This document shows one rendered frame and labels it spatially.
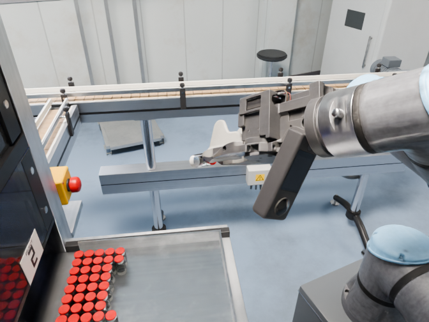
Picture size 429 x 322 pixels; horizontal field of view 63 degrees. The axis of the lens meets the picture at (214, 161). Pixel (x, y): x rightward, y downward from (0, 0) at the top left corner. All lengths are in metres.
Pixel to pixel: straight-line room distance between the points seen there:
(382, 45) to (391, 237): 3.05
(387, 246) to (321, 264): 1.32
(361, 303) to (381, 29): 3.06
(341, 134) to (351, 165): 1.57
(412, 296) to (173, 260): 0.49
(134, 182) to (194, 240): 0.92
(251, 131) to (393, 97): 0.18
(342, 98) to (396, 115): 0.06
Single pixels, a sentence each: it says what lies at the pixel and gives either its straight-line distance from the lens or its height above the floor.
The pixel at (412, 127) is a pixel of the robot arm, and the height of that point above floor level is 1.38.
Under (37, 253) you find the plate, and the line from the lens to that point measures 0.78.
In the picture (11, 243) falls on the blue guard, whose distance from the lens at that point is 0.68.
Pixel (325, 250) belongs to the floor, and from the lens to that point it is 2.15.
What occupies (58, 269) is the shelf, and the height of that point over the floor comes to 0.88.
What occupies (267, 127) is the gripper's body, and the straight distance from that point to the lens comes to 0.43.
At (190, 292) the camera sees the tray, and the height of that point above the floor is 0.88.
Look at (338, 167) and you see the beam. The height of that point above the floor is 0.49.
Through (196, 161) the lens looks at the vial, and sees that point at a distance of 0.56.
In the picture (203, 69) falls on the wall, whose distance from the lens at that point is 3.70.
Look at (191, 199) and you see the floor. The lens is 2.37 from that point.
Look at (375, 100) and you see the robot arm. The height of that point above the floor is 1.40.
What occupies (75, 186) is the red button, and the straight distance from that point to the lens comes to 0.92.
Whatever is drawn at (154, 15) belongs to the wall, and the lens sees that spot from 3.40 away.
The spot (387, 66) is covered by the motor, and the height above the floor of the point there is 0.93.
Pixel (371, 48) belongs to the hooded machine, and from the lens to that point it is 3.76.
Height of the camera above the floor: 1.53
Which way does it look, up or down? 34 degrees down
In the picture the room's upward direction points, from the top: straight up
